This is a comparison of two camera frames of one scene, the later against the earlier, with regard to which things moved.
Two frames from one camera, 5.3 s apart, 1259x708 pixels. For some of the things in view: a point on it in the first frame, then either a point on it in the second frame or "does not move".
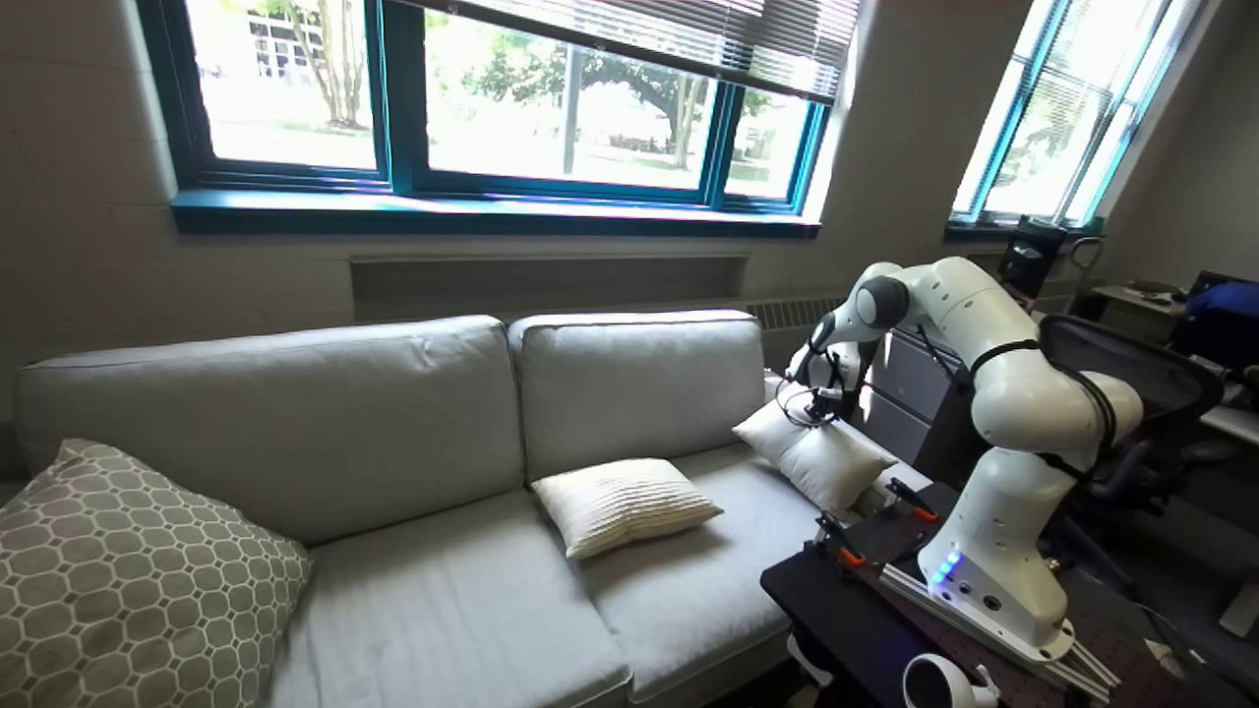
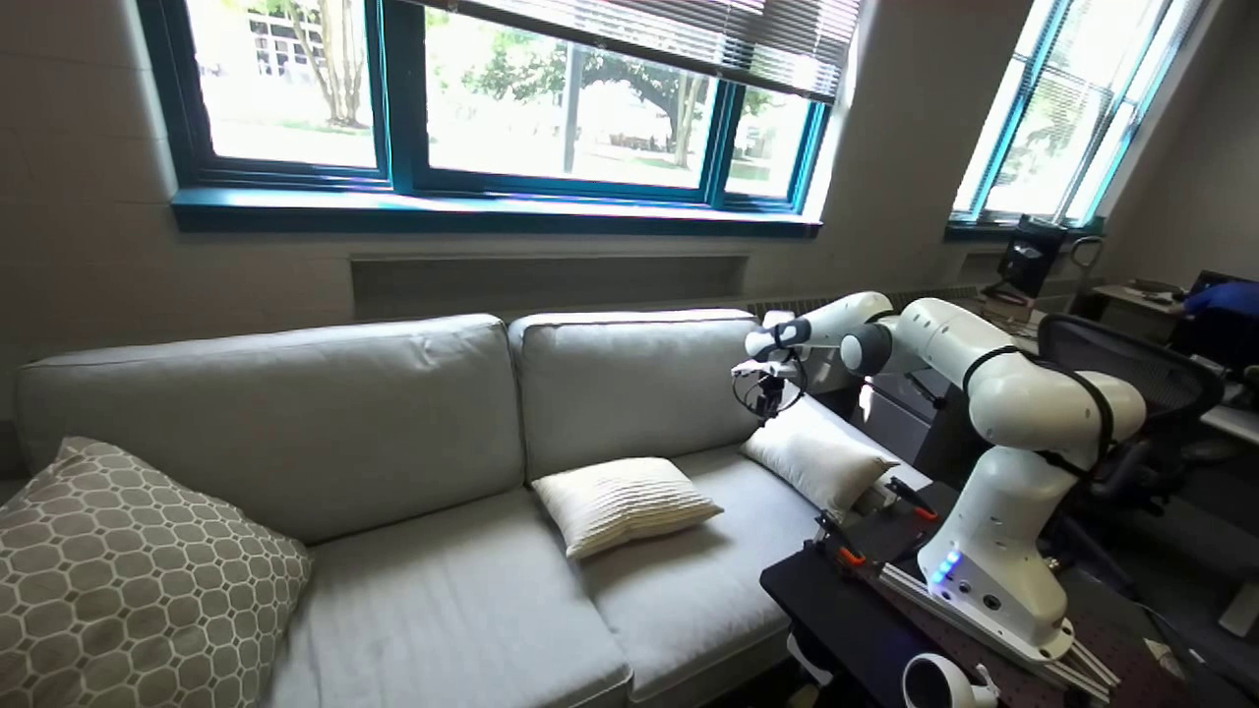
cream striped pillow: x=829 y=464 does not move
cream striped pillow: x=618 y=502 does not move
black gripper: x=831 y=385 to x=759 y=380
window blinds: x=776 y=45 does not move
